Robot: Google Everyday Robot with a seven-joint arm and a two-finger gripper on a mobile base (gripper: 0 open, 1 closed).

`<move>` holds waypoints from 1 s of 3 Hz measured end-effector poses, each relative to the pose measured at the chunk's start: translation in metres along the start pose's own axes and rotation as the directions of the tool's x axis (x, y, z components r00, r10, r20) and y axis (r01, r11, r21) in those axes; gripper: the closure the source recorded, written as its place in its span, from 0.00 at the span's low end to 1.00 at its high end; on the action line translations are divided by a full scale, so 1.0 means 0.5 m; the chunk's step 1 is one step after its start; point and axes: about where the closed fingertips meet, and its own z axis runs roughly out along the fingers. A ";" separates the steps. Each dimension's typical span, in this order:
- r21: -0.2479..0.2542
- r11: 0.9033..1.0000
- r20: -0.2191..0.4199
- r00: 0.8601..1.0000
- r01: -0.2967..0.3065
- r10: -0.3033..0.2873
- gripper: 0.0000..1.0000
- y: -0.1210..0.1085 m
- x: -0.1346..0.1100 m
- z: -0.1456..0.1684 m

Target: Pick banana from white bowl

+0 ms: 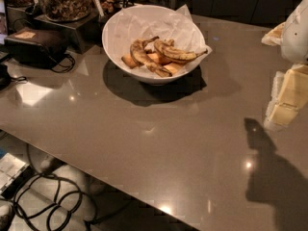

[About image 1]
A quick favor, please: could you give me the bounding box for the glass jar of nuts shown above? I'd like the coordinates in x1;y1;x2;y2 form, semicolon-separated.
39;0;91;22

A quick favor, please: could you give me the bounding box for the yellow banana at right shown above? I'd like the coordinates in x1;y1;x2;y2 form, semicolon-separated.
164;63;184;75

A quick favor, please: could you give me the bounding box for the white box on floor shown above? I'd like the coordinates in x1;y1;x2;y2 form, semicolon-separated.
0;153;31;199

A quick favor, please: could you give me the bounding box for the black cable on floor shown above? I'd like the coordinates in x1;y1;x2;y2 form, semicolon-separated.
12;144;136;231

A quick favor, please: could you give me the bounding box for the black cable on table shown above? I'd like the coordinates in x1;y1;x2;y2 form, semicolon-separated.
49;52;77;74

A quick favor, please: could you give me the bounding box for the brown spotted left banana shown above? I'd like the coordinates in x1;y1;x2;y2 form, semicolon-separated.
130;37;171;78

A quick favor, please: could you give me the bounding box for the black box device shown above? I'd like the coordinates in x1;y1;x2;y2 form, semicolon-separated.
4;28;68;69

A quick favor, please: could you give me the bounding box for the spotted brown ripe banana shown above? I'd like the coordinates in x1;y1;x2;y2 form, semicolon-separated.
154;39;208;64

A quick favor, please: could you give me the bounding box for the white ceramic bowl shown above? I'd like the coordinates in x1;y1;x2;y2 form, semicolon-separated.
102;5;212;85

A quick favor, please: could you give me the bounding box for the yellow banana underneath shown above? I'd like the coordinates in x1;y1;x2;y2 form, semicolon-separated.
121;53;170;68

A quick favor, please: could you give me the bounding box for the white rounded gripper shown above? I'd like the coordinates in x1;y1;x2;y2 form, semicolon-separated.
261;0;308;131

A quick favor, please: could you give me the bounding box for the dark metal jar stand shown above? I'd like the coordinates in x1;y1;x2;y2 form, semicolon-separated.
35;11;101;54

